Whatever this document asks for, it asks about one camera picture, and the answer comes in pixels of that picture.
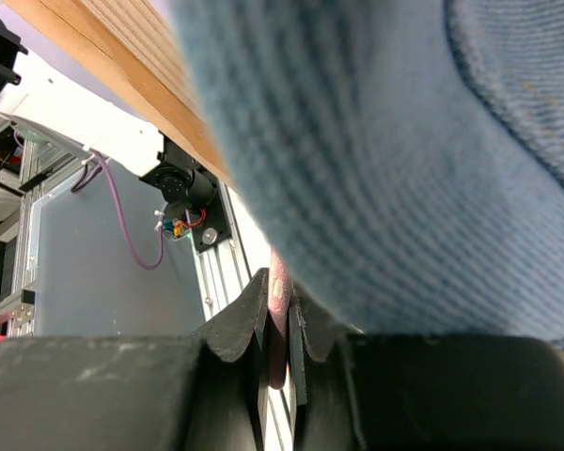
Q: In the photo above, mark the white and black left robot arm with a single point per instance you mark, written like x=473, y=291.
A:
x=35, y=95

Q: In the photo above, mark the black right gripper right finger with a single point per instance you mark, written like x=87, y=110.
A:
x=358, y=391

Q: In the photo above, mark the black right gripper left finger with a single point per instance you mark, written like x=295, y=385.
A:
x=203, y=391

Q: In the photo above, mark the pink hanger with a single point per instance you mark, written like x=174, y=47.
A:
x=278, y=302

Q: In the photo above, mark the blue denim garment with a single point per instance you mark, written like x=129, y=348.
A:
x=404, y=158

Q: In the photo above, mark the aluminium mounting rail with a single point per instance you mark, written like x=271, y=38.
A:
x=96, y=266

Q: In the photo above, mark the wooden clothes rack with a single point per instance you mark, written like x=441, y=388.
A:
x=130, y=48

